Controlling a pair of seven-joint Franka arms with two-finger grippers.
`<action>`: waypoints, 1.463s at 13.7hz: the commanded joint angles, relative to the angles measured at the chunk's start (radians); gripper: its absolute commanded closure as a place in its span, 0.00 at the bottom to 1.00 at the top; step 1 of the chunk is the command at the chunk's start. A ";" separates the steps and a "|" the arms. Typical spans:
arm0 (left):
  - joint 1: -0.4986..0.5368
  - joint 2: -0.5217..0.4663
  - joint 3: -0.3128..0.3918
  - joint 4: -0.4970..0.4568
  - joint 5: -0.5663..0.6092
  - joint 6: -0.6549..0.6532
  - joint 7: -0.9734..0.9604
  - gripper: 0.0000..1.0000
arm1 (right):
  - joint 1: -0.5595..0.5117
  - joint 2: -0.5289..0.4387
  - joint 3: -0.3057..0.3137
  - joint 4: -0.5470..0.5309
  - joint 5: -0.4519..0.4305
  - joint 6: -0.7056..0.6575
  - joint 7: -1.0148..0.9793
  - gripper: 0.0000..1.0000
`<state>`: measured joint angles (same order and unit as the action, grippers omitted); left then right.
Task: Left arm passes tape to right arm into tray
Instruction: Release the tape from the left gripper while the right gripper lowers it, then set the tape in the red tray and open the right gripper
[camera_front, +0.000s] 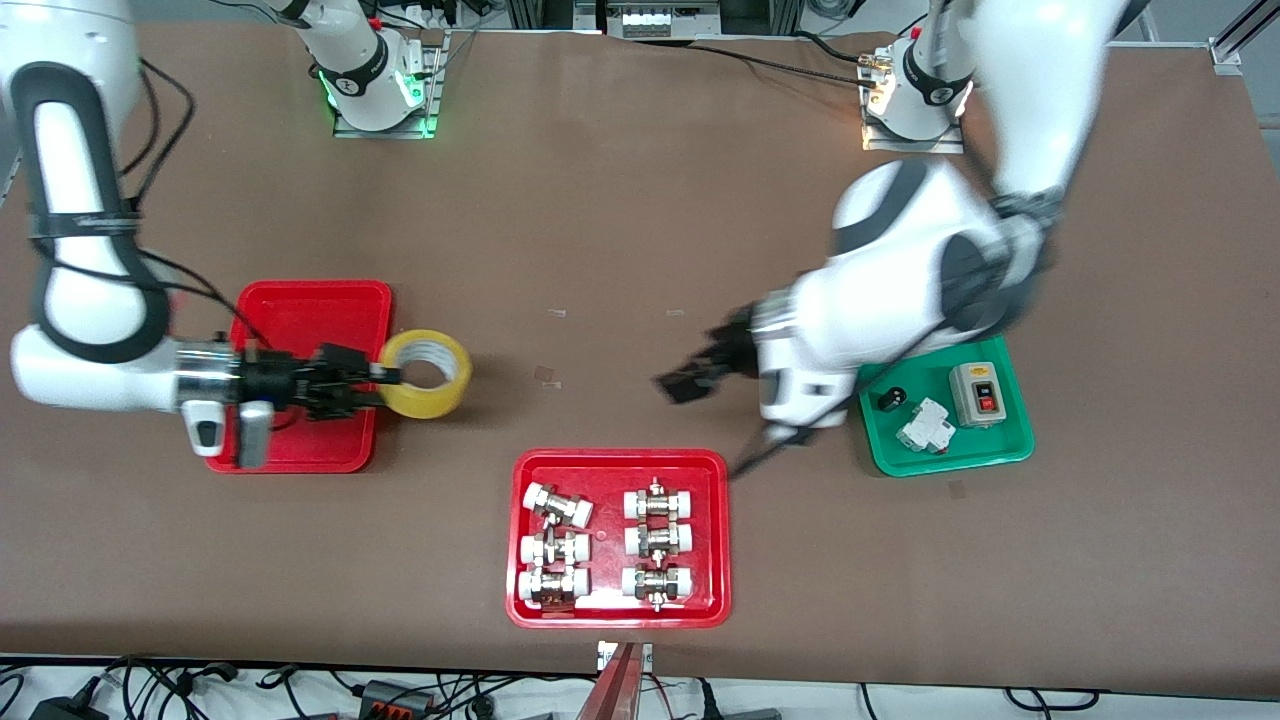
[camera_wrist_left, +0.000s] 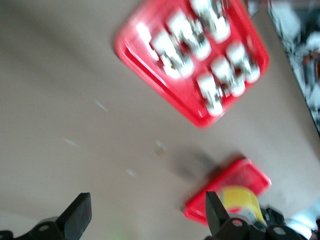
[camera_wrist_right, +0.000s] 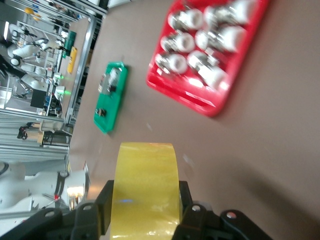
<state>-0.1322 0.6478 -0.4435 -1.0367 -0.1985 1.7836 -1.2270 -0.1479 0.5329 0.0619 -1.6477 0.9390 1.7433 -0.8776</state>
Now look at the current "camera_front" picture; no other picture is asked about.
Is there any black power adapter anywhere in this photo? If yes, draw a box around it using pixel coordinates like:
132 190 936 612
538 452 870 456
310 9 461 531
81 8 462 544
30 693 109 720

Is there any white circuit breaker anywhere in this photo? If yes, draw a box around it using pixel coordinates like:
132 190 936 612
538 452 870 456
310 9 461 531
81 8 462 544
895 397 958 455

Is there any black orange power strip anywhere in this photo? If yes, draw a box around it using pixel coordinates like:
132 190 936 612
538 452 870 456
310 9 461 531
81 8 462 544
357 680 438 717

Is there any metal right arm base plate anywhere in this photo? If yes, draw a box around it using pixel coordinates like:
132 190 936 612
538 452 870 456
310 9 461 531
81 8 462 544
333 30 446 139

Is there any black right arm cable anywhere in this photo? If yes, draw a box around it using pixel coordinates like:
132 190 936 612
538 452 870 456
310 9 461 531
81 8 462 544
30 60 273 353

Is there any green plastic tray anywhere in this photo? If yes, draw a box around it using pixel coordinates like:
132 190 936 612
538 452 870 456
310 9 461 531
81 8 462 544
855 335 1035 478

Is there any metal white-capped pipe fitting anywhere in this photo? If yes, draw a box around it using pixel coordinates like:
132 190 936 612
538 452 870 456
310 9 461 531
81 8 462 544
623 478 697 521
522 483 594 528
519 530 591 567
624 520 695 558
517 566 591 609
621 562 695 612

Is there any empty red plastic tray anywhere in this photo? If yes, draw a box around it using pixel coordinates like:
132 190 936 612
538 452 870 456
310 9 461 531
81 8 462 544
204 280 393 474

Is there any grey switch box red button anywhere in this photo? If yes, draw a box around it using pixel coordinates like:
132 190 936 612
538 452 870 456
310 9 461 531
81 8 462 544
948 362 1005 429

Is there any red silver aluminium profile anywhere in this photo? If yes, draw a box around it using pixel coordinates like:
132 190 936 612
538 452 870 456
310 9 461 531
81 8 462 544
575 640 653 720

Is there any black cable across table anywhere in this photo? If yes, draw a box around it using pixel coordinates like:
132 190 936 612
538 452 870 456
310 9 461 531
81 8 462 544
690 38 883 87

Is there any aluminium frame bracket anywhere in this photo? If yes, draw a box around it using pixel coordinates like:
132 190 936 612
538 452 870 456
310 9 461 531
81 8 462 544
1208 0 1280 77

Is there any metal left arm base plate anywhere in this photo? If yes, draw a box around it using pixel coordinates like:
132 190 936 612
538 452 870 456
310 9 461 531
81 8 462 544
862 45 967 154

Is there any yellow tape roll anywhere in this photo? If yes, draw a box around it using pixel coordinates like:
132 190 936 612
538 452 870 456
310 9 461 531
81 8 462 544
378 330 473 419

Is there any white power strip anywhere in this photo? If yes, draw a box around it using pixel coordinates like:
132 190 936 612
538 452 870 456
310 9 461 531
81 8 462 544
605 0 723 39

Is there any red tray holding fittings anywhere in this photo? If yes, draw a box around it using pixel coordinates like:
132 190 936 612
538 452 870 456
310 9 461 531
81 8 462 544
505 448 732 630

